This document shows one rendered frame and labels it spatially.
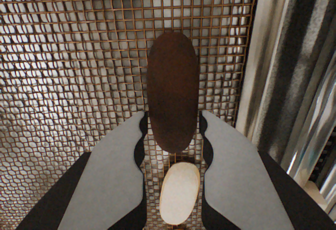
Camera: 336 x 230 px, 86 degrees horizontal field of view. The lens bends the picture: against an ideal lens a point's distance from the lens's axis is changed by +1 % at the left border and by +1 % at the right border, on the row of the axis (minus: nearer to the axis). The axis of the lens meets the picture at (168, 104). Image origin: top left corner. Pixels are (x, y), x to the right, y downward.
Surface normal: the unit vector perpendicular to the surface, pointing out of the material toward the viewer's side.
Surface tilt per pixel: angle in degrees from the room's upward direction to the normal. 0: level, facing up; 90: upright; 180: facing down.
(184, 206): 21
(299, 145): 0
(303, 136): 0
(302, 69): 0
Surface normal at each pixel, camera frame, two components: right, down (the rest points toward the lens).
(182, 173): 0.04, 0.22
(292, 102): -0.19, 0.48
